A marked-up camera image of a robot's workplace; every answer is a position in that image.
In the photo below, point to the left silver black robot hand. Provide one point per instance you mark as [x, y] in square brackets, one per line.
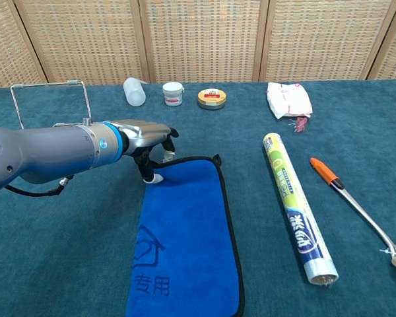
[145, 133]

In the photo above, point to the blue grey microfibre cloth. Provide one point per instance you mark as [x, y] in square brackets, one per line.
[184, 214]

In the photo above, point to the translucent plastic squeeze bottle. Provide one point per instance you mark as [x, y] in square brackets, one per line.
[134, 94]

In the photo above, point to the small white jar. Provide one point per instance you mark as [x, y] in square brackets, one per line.
[173, 94]

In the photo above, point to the round yellow tin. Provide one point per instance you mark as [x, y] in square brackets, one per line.
[212, 98]

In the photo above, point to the woven folding screen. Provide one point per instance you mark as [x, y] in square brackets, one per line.
[201, 39]

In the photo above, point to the teal table cloth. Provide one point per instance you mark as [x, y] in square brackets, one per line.
[69, 247]

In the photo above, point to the white tissue packet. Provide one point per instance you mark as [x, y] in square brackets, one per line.
[288, 99]

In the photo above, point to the small pink clip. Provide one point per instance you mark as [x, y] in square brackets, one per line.
[300, 125]

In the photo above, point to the cling film roll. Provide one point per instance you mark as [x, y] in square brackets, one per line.
[293, 204]

